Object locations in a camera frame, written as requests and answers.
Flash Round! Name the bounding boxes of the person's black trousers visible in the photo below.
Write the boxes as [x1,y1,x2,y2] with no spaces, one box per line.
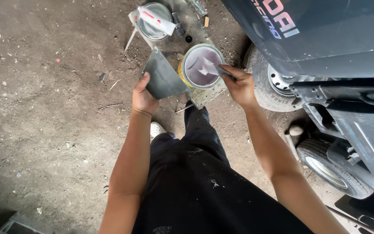
[131,102,315,234]

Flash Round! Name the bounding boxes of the white hardener tube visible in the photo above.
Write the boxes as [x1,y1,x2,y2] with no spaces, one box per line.
[138,6,177,36]

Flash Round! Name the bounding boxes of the metal putty knife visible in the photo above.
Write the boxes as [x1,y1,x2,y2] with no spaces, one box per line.
[203,58,236,81]

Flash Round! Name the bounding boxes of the shiny metal tool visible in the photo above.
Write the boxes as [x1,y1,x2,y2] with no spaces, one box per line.
[188,0,208,16]

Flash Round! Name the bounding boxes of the grey metal frame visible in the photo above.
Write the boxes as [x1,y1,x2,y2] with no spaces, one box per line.
[0,211,55,234]

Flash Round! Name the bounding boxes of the open silver tin can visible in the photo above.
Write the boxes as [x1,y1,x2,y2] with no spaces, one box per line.
[137,3,174,42]

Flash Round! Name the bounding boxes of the dark grey vehicle body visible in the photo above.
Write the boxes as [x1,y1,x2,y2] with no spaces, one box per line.
[221,0,374,209]

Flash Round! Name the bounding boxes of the tyre with silver rim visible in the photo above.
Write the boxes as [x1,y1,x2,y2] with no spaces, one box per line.
[296,139,374,200]
[242,44,303,113]

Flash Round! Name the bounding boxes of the black tool handle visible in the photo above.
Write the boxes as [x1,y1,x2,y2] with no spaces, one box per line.
[172,12,185,36]

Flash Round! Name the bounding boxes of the person's left hand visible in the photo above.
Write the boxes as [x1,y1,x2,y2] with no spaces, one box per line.
[132,72,159,116]

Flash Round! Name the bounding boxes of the person's white shoe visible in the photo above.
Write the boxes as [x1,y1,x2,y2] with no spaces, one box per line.
[150,122,167,141]

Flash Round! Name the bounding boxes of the person's right hand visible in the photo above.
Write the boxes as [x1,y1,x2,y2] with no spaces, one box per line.
[219,64,256,108]

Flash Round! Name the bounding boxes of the yellow can of grey putty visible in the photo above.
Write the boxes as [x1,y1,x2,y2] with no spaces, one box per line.
[177,44,226,90]

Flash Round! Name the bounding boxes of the grey metal mixing plate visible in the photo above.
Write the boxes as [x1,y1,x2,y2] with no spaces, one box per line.
[142,46,191,100]

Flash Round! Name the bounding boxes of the wooden mallet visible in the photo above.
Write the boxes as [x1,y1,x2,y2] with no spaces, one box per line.
[284,125,305,160]

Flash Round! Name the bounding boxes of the paint-spattered metal stool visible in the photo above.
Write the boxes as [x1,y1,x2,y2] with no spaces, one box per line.
[124,0,228,114]

